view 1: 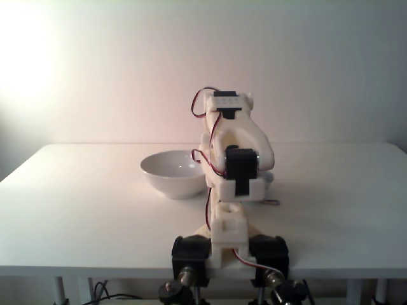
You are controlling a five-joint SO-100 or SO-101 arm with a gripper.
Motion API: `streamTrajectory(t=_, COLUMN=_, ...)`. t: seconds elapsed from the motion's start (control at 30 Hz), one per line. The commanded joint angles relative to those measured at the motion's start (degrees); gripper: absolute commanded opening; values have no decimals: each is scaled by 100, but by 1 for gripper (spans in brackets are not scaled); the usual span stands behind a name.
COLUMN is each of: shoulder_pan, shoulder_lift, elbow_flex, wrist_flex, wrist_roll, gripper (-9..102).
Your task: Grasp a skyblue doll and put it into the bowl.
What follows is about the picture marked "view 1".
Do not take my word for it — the skyblue plush doll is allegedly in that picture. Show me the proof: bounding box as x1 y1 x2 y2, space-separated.
263 171 281 206

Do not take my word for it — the black cable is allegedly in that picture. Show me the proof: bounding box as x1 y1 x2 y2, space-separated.
83 280 143 305

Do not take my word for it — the white ceramic bowl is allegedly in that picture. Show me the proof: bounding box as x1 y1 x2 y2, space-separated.
140 150 207 200

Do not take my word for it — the black table clamp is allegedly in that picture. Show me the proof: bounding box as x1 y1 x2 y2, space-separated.
171 234 213 305
249 234 291 305

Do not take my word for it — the white table leg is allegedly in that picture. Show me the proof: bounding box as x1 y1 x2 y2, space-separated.
53 276 69 305
372 279 392 305
345 279 364 305

